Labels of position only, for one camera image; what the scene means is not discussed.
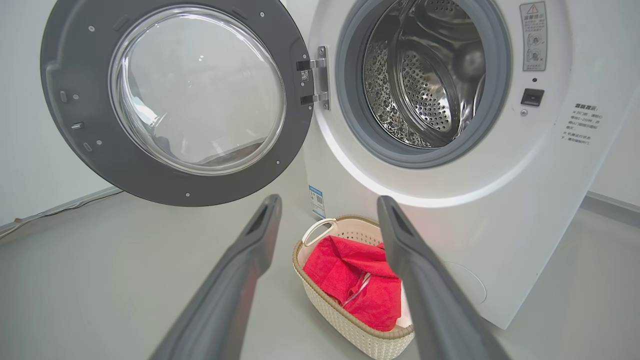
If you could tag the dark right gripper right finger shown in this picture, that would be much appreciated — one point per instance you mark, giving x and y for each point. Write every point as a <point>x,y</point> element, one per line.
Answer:
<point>435,310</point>

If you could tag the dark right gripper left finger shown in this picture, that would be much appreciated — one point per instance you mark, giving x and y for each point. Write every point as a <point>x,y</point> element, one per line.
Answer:
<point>225,300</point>

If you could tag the red garment with white stripes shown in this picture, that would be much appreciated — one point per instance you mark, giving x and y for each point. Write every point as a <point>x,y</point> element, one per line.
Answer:
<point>350,270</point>

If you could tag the round dark glass washer door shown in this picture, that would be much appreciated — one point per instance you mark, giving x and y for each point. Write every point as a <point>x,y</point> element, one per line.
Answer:
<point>75,150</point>

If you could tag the cream perforated laundry basket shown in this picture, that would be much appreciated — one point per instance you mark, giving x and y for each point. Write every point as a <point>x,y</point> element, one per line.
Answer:
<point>345,325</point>

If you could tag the white front-load washing machine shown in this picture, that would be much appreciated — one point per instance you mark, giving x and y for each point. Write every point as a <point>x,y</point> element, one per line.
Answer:
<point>550,200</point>

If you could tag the black door lock socket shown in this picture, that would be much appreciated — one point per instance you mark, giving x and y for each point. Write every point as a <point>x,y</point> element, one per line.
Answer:
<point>532,97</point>

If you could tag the metal door hinge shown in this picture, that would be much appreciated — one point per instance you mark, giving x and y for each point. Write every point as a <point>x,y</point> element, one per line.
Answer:
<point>322,75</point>

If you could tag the blue energy label sticker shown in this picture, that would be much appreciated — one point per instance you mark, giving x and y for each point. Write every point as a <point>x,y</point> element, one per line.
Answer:
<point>317,202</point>

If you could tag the steel perforated washer drum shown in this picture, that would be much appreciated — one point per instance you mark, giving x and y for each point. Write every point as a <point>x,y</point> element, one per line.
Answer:
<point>425,90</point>

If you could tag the grey warning sticker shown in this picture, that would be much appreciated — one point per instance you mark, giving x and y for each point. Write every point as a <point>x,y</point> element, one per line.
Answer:
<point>533,35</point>

